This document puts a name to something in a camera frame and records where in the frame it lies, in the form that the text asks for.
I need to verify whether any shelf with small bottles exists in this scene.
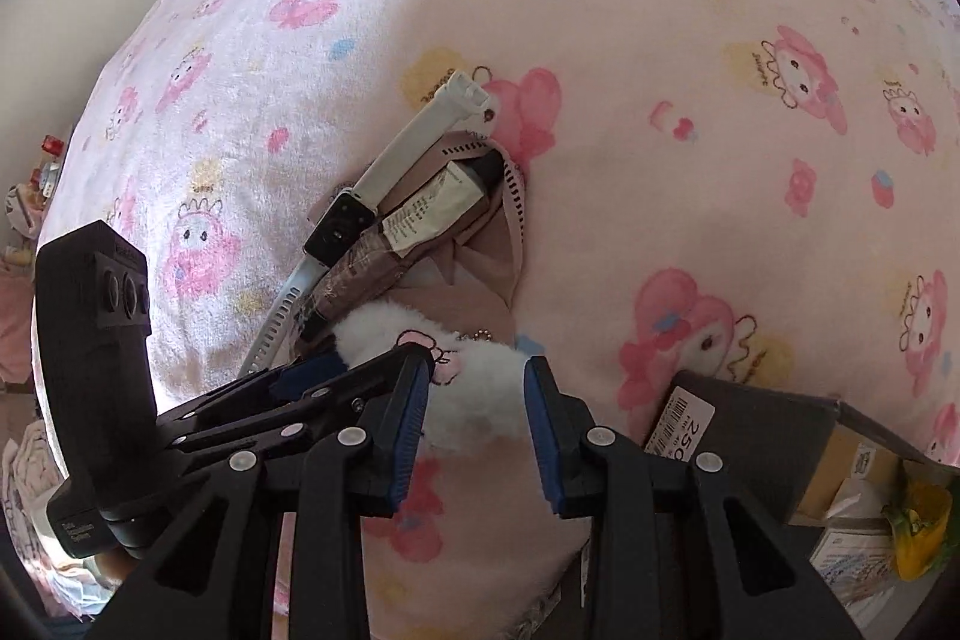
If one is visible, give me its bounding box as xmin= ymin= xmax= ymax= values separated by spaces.
xmin=2 ymin=135 xmax=67 ymax=269

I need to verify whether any white plush bunny toy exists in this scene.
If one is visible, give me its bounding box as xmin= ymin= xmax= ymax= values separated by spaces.
xmin=334 ymin=301 xmax=527 ymax=456

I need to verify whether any mauve hand cream tube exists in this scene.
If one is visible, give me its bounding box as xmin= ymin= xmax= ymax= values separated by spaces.
xmin=295 ymin=145 xmax=506 ymax=344

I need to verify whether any pink cartoon print blanket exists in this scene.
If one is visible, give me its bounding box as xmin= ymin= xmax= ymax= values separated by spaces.
xmin=43 ymin=0 xmax=958 ymax=638

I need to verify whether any brown cardboard small box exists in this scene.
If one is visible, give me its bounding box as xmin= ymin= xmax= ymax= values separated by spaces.
xmin=791 ymin=425 xmax=901 ymax=526

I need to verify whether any yellow flower toy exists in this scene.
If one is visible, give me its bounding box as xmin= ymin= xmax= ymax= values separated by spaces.
xmin=884 ymin=476 xmax=958 ymax=581

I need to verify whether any white printed paper booklet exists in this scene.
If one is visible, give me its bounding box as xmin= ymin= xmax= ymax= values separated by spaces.
xmin=809 ymin=520 xmax=900 ymax=626

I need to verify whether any black cardboard storage box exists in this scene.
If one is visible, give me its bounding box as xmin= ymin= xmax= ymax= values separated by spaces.
xmin=639 ymin=368 xmax=960 ymax=640

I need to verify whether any white strap smartwatch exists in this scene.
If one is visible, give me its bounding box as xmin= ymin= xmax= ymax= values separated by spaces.
xmin=239 ymin=71 xmax=490 ymax=377

